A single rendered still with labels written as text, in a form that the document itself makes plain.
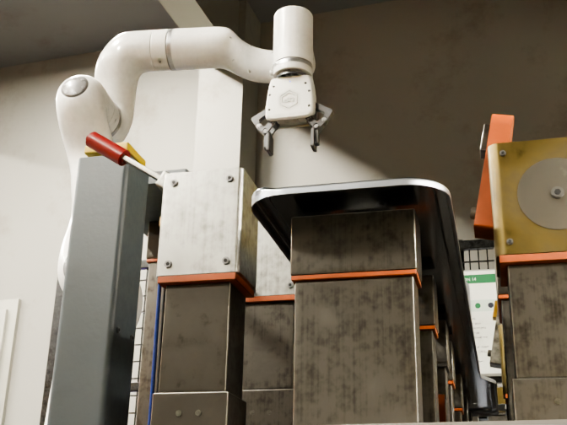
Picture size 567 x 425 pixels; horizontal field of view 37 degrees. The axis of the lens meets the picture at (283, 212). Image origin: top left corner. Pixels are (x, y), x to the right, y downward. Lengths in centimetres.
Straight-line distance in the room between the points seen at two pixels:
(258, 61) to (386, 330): 120
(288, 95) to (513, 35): 374
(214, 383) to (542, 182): 37
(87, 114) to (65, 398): 87
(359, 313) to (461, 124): 439
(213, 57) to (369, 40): 377
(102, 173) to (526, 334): 55
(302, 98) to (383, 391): 105
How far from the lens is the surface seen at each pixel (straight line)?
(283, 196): 81
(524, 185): 84
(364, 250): 80
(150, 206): 126
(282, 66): 177
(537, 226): 83
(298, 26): 182
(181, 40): 185
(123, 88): 189
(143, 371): 125
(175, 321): 87
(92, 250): 104
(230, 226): 88
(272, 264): 113
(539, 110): 514
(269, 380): 110
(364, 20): 565
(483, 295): 251
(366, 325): 79
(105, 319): 101
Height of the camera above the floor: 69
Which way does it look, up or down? 22 degrees up
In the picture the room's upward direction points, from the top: 1 degrees clockwise
